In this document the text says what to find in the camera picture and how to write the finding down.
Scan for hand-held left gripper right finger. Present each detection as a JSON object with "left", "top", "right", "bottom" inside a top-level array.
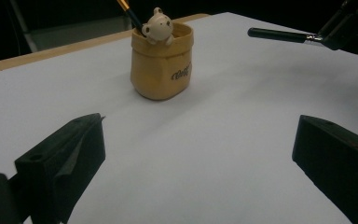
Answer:
[{"left": 292, "top": 115, "right": 358, "bottom": 224}]

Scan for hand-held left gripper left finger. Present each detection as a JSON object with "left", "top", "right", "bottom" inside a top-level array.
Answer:
[{"left": 14, "top": 112, "right": 106, "bottom": 224}]

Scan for fluffy black silver-ferrule makeup brush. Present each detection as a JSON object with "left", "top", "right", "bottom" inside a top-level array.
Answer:
[{"left": 247, "top": 27, "right": 358, "bottom": 56}]

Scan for tan bear brush holder cup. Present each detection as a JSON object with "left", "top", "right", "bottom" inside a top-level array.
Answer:
[{"left": 130, "top": 7, "right": 195, "bottom": 101}]

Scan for thin black gold-ferrule makeup brush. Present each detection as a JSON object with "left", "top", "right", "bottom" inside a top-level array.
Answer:
[{"left": 117, "top": 0, "right": 144, "bottom": 35}]

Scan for light wooden table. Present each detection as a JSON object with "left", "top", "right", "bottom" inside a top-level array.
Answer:
[{"left": 0, "top": 12, "right": 211, "bottom": 77}]

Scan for white table cover sheet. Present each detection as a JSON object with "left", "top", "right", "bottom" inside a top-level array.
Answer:
[{"left": 0, "top": 11, "right": 358, "bottom": 224}]

